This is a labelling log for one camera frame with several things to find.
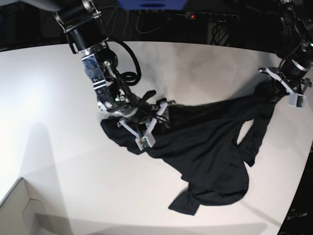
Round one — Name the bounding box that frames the blue box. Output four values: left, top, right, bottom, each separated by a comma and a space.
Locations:
118, 0, 187, 10

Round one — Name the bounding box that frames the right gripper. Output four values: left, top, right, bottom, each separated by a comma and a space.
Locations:
117, 98, 176, 137

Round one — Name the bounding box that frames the black t-shirt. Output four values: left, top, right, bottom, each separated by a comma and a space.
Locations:
100, 81, 289, 216

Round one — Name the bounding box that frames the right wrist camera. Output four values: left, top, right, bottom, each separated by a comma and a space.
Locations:
135, 135, 156, 151

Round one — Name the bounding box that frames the grey looped cable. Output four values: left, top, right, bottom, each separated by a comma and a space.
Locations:
107, 9, 172, 35

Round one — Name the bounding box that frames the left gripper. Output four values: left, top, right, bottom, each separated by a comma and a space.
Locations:
259, 67, 312, 95

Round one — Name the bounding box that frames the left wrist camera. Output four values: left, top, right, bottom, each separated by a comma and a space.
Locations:
289, 93, 306, 108

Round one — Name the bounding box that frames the black power strip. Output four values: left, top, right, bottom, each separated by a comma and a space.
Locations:
184, 11, 240, 23

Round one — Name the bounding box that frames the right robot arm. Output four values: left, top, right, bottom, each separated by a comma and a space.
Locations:
26, 0, 171, 137

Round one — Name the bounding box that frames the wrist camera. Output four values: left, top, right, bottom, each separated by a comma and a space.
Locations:
135, 135, 156, 151
289, 93, 306, 108

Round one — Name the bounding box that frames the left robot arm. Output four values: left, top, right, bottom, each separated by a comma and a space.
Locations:
260, 0, 313, 95

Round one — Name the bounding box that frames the white cardboard box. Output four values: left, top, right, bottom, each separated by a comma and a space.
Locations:
0, 178, 49, 235

